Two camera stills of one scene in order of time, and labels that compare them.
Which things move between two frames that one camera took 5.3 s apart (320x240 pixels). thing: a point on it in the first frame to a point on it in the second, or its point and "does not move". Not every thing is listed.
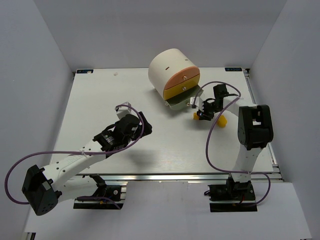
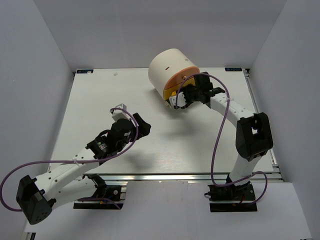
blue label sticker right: (233, 69) does not move
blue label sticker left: (85, 71) does not move
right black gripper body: (207, 109) to (189, 93)
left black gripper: (139, 125) does not move
